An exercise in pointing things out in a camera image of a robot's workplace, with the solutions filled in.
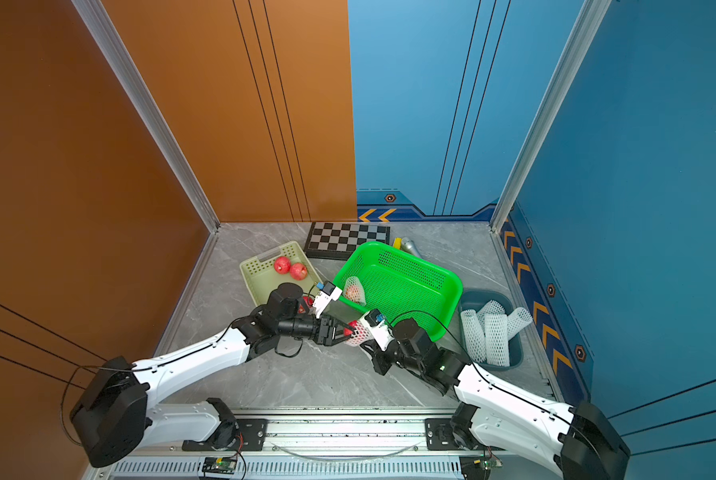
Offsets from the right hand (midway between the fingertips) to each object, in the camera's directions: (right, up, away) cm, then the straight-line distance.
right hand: (363, 343), depth 76 cm
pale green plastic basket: (-36, +14, +28) cm, 48 cm away
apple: (-1, +4, -6) cm, 7 cm away
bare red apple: (-28, +19, +26) cm, 43 cm away
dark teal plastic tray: (+36, +8, +18) cm, 41 cm away
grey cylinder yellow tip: (+15, +26, +33) cm, 45 cm away
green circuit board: (-34, -28, -4) cm, 45 cm away
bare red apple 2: (-22, +17, +24) cm, 37 cm away
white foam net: (+39, +6, +13) cm, 41 cm away
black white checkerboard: (-10, +27, +34) cm, 45 cm away
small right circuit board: (+27, -28, -6) cm, 39 cm away
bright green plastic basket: (+12, +12, +26) cm, 31 cm away
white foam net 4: (+41, +5, +3) cm, 42 cm away
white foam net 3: (+36, +1, +4) cm, 36 cm away
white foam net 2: (+30, +1, +5) cm, 31 cm away
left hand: (-2, +4, -3) cm, 5 cm away
